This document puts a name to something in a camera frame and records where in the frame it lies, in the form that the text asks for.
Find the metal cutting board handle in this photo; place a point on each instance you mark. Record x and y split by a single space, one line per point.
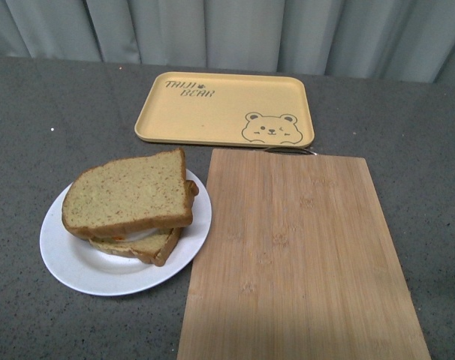
289 151

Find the fake fried egg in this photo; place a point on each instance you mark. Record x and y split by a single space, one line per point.
132 237

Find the white round plate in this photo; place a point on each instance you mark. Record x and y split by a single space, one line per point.
76 264

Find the yellow bear serving tray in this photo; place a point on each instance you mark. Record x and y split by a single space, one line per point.
219 109

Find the bamboo cutting board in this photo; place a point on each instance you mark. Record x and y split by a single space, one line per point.
298 264

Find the bread slice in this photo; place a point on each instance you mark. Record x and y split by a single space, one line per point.
126 174
152 247

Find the grey pleated curtain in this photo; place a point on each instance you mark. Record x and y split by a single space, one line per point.
395 40

